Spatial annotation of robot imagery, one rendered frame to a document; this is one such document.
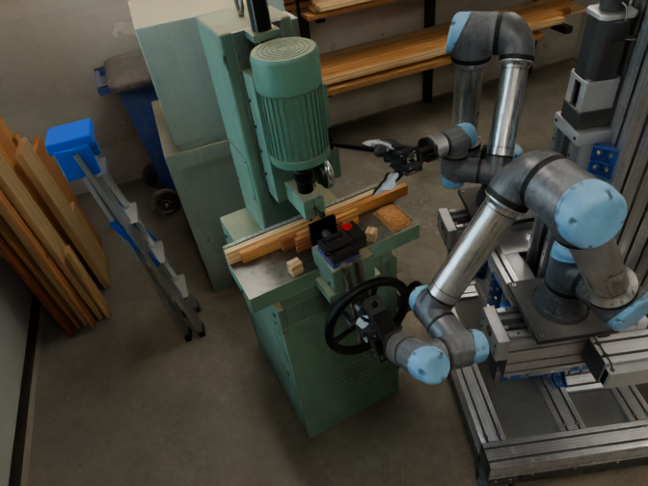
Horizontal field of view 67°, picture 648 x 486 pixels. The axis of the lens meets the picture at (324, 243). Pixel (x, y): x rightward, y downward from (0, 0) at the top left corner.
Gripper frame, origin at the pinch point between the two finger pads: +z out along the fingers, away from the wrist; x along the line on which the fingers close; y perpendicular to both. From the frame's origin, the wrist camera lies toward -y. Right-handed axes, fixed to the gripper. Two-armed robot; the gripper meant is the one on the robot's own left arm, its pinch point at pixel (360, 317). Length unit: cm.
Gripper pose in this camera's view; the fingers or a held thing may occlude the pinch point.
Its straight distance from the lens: 134.1
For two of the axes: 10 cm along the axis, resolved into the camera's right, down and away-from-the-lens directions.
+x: 8.8, -3.8, 2.9
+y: 3.3, 9.2, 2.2
